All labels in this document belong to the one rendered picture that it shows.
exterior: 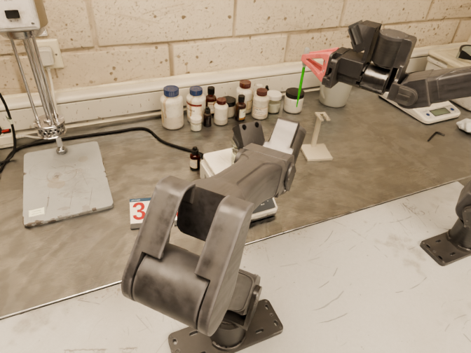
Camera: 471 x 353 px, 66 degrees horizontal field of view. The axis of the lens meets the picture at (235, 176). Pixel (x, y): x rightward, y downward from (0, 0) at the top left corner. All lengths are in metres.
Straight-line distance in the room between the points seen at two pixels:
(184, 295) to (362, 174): 0.85
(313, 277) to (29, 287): 0.57
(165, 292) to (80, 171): 0.75
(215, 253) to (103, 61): 0.99
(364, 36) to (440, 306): 0.56
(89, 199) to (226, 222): 0.67
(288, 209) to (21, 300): 0.61
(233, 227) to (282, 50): 1.18
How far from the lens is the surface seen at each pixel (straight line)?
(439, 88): 0.82
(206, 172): 0.92
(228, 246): 0.32
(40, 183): 1.05
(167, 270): 0.34
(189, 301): 0.33
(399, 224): 1.00
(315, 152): 1.14
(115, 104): 1.25
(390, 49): 0.82
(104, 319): 0.75
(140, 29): 1.23
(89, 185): 1.01
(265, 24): 1.38
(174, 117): 1.19
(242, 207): 0.32
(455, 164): 1.31
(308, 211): 0.94
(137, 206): 0.89
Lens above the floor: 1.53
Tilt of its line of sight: 39 degrees down
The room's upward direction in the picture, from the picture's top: 4 degrees clockwise
